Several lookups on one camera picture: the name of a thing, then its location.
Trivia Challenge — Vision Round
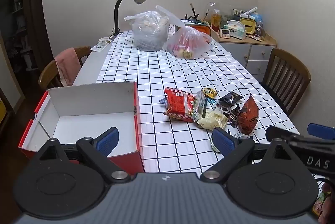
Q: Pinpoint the round-backed wooden chair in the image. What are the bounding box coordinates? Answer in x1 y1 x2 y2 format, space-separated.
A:
38 45 92 91

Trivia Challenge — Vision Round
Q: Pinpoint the orange collapsible container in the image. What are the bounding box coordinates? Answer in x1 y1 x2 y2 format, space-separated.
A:
180 19 213 37

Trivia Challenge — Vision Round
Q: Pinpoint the dark brown snack packet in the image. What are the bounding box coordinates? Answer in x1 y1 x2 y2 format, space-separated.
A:
228 105 241 128

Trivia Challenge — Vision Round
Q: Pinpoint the clear plastic bag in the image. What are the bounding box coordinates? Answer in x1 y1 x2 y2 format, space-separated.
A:
156 5 214 60

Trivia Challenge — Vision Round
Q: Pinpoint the red cardboard box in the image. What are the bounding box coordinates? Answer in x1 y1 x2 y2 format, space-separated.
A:
18 81 145 173

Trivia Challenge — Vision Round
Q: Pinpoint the dark wooden shelf unit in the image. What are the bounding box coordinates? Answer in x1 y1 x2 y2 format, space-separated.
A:
0 0 40 73

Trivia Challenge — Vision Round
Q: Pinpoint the black small snack packet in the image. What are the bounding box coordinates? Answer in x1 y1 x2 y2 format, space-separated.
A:
218 92 244 108

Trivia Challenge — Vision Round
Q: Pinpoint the pale yellow snack packet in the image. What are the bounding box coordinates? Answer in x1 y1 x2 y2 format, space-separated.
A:
197 109 228 131

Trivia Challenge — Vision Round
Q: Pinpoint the orange drink bottle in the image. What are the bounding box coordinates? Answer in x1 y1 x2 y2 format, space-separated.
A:
211 8 222 27

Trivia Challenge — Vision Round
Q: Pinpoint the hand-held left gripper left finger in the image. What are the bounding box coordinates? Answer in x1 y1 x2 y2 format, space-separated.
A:
31 127 133 184

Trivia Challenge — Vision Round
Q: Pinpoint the white tube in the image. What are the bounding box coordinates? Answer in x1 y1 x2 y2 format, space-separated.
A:
241 7 258 18

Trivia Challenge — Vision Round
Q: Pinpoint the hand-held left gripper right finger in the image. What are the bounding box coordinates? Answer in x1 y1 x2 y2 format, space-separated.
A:
200 128 299 183

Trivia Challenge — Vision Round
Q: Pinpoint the grey wooden cabinet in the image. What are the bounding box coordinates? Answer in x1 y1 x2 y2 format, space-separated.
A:
209 31 278 82

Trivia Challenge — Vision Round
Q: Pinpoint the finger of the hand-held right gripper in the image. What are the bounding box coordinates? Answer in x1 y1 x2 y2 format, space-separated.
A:
265 126 297 145
307 123 335 140

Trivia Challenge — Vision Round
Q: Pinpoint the orange-brown snack packet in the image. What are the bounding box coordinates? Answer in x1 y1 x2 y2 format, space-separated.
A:
238 95 259 135

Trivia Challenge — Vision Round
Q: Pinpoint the white green flat packet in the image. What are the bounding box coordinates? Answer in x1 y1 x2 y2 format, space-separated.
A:
90 37 113 52

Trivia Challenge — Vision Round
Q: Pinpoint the yellow small snack packet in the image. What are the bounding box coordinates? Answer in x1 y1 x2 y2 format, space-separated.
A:
203 87 218 98

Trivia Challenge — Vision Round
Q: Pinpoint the tissue pack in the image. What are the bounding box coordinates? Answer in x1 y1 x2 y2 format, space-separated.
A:
224 20 247 40

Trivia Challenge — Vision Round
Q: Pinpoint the pink towel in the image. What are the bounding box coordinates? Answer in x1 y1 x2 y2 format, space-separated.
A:
54 47 81 87

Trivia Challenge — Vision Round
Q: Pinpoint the green pink packet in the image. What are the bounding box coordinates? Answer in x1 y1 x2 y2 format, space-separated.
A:
311 191 326 216

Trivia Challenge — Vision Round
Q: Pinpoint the yellow box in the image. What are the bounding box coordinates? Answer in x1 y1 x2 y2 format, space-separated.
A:
239 18 258 36

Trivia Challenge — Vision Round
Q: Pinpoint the red snack packet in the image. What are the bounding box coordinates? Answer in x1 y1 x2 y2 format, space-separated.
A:
164 87 197 122

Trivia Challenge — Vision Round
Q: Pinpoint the wooden chair with dark seat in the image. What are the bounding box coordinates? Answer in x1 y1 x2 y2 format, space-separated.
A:
262 48 312 117

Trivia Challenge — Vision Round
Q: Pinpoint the grey plastic bag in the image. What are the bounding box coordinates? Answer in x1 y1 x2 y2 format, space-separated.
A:
124 11 170 51

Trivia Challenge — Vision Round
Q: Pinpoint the silver foil snack packet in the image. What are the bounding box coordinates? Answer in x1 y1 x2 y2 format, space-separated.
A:
192 90 210 122

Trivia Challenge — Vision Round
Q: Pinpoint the person's right hand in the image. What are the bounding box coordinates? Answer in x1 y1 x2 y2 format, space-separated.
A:
318 183 335 224

